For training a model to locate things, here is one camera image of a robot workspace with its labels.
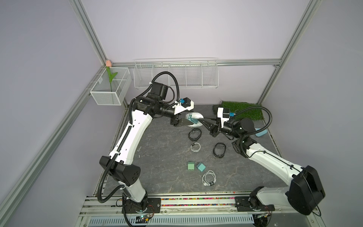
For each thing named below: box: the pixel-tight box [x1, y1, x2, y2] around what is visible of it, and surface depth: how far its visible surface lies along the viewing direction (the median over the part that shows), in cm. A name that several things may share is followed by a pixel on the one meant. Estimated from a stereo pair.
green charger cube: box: [187, 161, 196, 171], surface depth 87 cm
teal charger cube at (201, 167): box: [196, 162, 207, 173], surface depth 86 cm
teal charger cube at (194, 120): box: [188, 114, 199, 124], surface depth 63 cm
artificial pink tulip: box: [105, 59, 119, 92], surface depth 92 cm
